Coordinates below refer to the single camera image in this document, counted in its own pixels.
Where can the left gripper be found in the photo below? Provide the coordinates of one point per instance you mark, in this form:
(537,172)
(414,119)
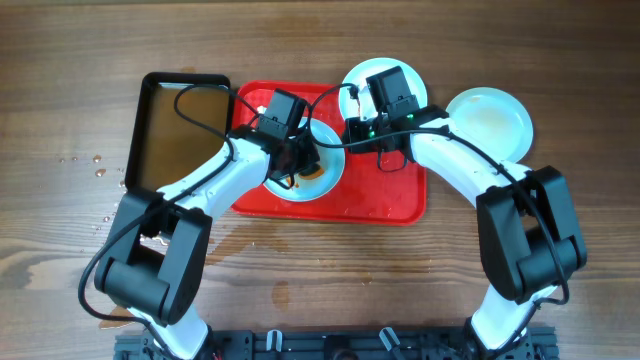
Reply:
(311,151)

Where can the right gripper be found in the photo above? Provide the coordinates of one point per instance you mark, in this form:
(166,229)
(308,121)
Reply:
(354,128)

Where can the orange green scrub sponge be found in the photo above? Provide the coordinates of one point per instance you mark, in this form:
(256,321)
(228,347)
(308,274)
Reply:
(312,174)

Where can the white plate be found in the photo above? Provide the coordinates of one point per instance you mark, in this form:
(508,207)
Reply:
(363,107)
(495,119)
(332,162)

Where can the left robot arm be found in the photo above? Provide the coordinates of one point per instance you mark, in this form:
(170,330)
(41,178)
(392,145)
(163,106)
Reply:
(150,268)

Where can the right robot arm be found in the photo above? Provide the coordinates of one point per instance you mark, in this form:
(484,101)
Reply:
(529,236)

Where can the red plastic tray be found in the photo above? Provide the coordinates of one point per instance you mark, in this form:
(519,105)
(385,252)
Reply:
(364,194)

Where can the black rectangular water basin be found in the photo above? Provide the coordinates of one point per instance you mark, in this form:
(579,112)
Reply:
(165,148)

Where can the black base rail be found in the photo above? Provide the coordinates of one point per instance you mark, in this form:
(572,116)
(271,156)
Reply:
(430,343)

